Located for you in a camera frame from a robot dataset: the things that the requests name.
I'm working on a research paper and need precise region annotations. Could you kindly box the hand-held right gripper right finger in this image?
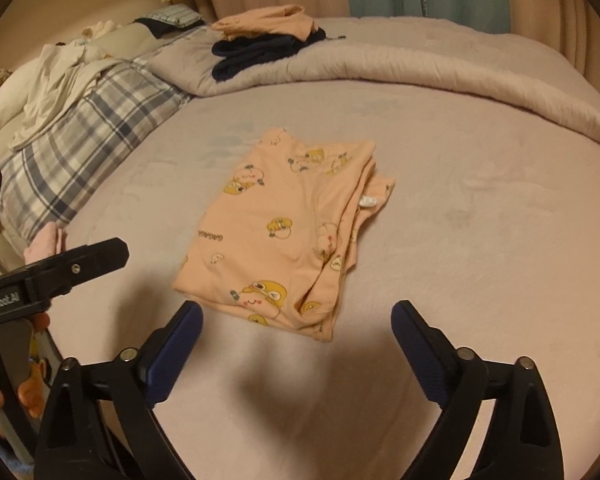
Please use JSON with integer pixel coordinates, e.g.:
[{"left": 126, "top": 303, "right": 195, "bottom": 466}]
[{"left": 391, "top": 300, "right": 566, "bottom": 480}]

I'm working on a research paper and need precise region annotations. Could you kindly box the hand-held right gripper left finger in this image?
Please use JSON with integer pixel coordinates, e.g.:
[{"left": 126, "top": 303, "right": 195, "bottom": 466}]
[{"left": 34, "top": 301, "right": 204, "bottom": 480}]

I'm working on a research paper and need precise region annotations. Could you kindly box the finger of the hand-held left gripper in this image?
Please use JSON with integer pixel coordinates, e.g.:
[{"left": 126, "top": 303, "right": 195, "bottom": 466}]
[{"left": 25, "top": 239, "right": 130, "bottom": 301}]

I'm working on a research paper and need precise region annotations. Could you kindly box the orange cartoon print shirt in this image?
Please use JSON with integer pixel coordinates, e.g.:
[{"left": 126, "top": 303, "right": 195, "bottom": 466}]
[{"left": 172, "top": 129, "right": 396, "bottom": 343}]

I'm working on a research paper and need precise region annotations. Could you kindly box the person's left hand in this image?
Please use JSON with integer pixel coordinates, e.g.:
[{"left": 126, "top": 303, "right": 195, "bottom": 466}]
[{"left": 0, "top": 360, "right": 46, "bottom": 433}]

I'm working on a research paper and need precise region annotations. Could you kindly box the folded pink cloth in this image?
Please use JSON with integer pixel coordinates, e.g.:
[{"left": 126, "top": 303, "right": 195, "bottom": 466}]
[{"left": 24, "top": 222, "right": 70, "bottom": 261}]

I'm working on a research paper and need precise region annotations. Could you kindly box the plaid pillow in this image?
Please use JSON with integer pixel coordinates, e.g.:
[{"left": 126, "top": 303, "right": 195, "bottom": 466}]
[{"left": 0, "top": 57, "right": 193, "bottom": 241}]

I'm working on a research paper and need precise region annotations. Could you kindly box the white crumpled garment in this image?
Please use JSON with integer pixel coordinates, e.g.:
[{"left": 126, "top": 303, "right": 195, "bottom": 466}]
[{"left": 0, "top": 42, "right": 116, "bottom": 148}]

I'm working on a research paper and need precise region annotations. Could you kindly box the beige pillow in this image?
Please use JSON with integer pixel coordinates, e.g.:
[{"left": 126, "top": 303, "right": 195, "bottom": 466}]
[{"left": 87, "top": 22, "right": 161, "bottom": 58}]

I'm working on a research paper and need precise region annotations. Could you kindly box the cream plush toy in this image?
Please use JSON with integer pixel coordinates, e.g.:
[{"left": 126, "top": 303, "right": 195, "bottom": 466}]
[{"left": 82, "top": 20, "right": 116, "bottom": 41}]

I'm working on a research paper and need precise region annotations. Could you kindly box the blue striped pillow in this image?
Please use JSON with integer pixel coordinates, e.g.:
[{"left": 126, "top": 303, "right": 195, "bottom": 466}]
[{"left": 145, "top": 4, "right": 206, "bottom": 28}]

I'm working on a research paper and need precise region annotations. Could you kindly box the dark navy garment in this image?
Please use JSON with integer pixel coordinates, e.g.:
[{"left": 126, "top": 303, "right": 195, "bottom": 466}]
[{"left": 211, "top": 27, "right": 346, "bottom": 82}]

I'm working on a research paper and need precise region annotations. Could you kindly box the grey quilt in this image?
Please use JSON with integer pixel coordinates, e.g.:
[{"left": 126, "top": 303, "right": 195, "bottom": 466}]
[{"left": 147, "top": 15, "right": 600, "bottom": 156}]

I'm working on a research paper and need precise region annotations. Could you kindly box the folded plain orange garment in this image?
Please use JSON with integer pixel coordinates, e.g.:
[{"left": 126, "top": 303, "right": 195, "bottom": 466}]
[{"left": 211, "top": 4, "right": 315, "bottom": 41}]

